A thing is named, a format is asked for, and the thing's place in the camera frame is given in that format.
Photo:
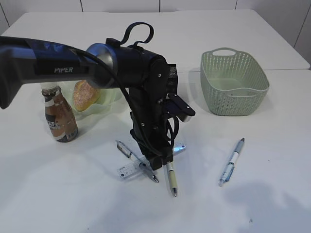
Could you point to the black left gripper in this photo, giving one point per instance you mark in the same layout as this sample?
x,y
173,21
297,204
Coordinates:
x,y
153,129

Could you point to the green plastic woven basket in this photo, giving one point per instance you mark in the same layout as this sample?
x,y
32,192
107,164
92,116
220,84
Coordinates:
x,y
232,82

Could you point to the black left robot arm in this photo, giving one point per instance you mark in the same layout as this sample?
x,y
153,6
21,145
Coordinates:
x,y
24,60

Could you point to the green wavy glass plate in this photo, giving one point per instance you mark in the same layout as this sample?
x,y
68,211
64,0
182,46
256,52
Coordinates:
x,y
102,105

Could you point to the clear plastic ruler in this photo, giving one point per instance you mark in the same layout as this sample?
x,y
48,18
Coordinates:
x,y
128,170

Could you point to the black mesh pen holder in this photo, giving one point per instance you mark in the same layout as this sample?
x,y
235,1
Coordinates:
x,y
172,83

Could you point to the brown plastic drink bottle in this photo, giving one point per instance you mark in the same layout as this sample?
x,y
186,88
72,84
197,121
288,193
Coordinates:
x,y
58,113

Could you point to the light blue click pen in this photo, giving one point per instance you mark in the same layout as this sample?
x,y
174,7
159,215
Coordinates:
x,y
230,165

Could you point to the sugared bread loaf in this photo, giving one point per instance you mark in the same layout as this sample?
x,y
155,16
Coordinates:
x,y
84,95

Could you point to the cream white click pen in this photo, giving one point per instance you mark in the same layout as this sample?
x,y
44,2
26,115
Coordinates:
x,y
172,179

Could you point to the white grey click pen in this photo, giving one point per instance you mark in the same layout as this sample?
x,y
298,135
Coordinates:
x,y
131,157

